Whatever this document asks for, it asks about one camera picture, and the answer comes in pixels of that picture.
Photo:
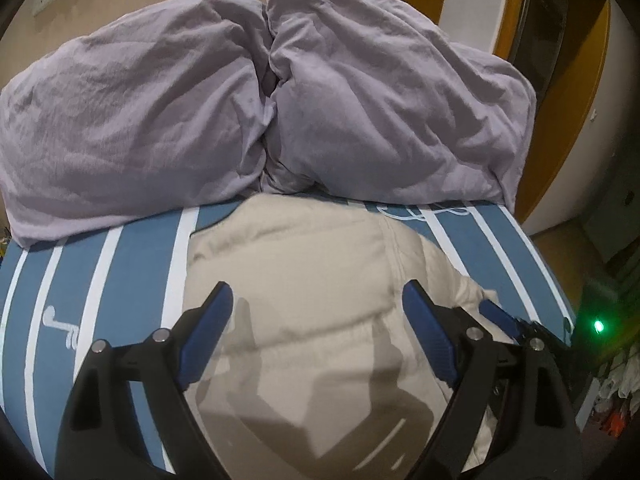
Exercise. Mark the green indicator light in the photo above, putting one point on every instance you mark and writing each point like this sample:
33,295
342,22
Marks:
597,326

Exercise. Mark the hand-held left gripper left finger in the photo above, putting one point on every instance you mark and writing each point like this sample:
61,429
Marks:
210,330

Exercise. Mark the blue white striped bed sheet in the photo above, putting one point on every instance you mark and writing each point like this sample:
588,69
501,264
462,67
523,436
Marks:
130,280

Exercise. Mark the yellow wooden door frame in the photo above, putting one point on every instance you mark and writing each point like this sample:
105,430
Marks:
575,110

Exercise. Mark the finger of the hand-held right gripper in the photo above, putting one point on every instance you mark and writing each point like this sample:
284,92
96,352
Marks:
500,316

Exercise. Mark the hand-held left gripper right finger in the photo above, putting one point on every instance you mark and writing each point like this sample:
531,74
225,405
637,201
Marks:
430,330

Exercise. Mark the lavender duvet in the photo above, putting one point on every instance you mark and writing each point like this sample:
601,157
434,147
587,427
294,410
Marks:
150,125

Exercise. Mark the beige puffer jacket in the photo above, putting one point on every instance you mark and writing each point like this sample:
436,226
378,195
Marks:
310,270

